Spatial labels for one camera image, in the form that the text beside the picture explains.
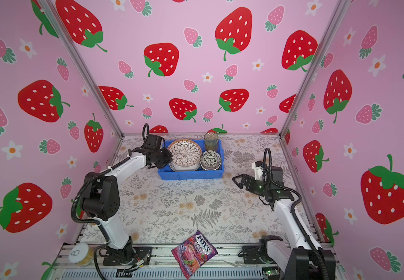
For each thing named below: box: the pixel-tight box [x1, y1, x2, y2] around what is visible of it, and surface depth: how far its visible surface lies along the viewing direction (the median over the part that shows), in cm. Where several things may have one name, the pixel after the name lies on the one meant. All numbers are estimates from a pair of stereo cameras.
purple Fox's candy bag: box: [171, 229, 219, 280], surface depth 75 cm
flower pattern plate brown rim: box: [167, 138, 203, 167], surface depth 103 cm
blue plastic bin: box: [157, 139, 225, 180], surface depth 100 cm
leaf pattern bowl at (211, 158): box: [200, 149, 222, 168], surface depth 98 cm
